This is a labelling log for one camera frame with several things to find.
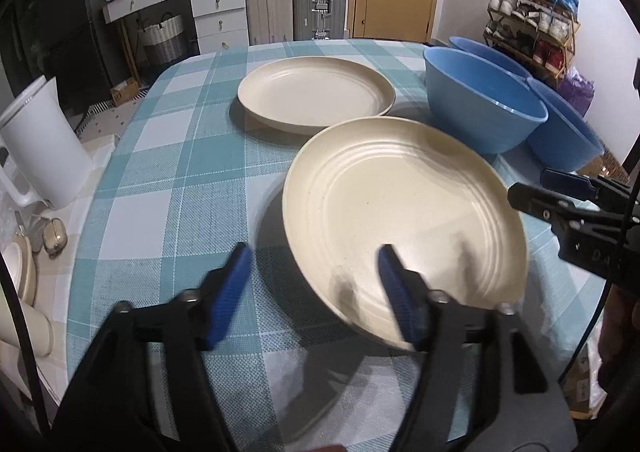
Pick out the printed cardboard box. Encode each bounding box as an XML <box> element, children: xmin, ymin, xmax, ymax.
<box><xmin>562</xmin><ymin>342</ymin><xmax>608</xmax><ymax>420</ymax></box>

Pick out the small flat cardboard box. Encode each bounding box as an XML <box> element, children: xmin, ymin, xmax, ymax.
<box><xmin>111</xmin><ymin>81</ymin><xmax>147</xmax><ymax>104</ymax></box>

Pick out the white suitcase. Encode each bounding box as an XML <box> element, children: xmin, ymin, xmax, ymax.
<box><xmin>243</xmin><ymin>0</ymin><xmax>297</xmax><ymax>46</ymax></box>

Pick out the woven laundry basket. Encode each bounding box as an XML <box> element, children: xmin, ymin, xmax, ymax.
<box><xmin>137</xmin><ymin>14</ymin><xmax>187</xmax><ymax>65</ymax></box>

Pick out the blue plastic bowl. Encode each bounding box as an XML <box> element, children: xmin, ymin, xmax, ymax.
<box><xmin>423</xmin><ymin>47</ymin><xmax>549</xmax><ymax>155</ymax></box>
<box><xmin>525</xmin><ymin>77</ymin><xmax>606</xmax><ymax>173</ymax></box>
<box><xmin>448</xmin><ymin>36</ymin><xmax>533</xmax><ymax>80</ymax></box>

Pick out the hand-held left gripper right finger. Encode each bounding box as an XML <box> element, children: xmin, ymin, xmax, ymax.
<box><xmin>377</xmin><ymin>243</ymin><xmax>576</xmax><ymax>452</ymax></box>

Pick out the black cable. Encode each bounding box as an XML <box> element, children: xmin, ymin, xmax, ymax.
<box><xmin>557</xmin><ymin>202</ymin><xmax>633</xmax><ymax>383</ymax></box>

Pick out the cream round dish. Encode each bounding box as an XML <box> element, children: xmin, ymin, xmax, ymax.
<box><xmin>0</xmin><ymin>237</ymin><xmax>38</xmax><ymax>308</ymax></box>

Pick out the black refrigerator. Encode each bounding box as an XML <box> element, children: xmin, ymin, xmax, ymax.
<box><xmin>0</xmin><ymin>0</ymin><xmax>123</xmax><ymax>115</ymax></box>

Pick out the purple plastic bag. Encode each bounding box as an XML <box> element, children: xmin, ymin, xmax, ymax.
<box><xmin>556</xmin><ymin>68</ymin><xmax>596</xmax><ymax>117</ymax></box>

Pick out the wooden shoe rack with shoes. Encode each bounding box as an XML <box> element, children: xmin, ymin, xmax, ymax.
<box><xmin>485</xmin><ymin>0</ymin><xmax>580</xmax><ymax>75</ymax></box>

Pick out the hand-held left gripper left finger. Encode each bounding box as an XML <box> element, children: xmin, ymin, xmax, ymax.
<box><xmin>50</xmin><ymin>242</ymin><xmax>255</xmax><ymax>452</ymax></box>

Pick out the cream cup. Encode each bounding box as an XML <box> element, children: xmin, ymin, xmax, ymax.
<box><xmin>0</xmin><ymin>304</ymin><xmax>54</xmax><ymax>359</ymax></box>

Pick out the white drawer dresser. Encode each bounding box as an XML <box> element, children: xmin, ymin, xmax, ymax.
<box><xmin>102</xmin><ymin>0</ymin><xmax>251</xmax><ymax>83</ymax></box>

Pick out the person's right hand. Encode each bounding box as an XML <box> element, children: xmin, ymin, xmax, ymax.
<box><xmin>600</xmin><ymin>289</ymin><xmax>640</xmax><ymax>383</ymax></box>

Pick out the cream ridged plate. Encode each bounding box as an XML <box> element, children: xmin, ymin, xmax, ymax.
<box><xmin>237</xmin><ymin>56</ymin><xmax>396</xmax><ymax>135</ymax></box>
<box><xmin>282</xmin><ymin>117</ymin><xmax>530</xmax><ymax>352</ymax></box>

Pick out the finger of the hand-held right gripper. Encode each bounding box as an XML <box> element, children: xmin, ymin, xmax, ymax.
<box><xmin>507</xmin><ymin>183</ymin><xmax>591</xmax><ymax>229</ymax></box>
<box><xmin>541</xmin><ymin>168</ymin><xmax>633</xmax><ymax>205</ymax></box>

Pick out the dark striped floor mat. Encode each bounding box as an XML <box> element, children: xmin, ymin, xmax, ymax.
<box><xmin>82</xmin><ymin>88</ymin><xmax>152</xmax><ymax>120</ymax></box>

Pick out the white electric kettle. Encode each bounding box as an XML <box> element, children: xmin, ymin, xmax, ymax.
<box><xmin>0</xmin><ymin>76</ymin><xmax>94</xmax><ymax>210</ymax></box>

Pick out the small beige case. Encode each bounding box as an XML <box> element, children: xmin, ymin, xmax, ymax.
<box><xmin>42</xmin><ymin>217</ymin><xmax>69</xmax><ymax>256</ymax></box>

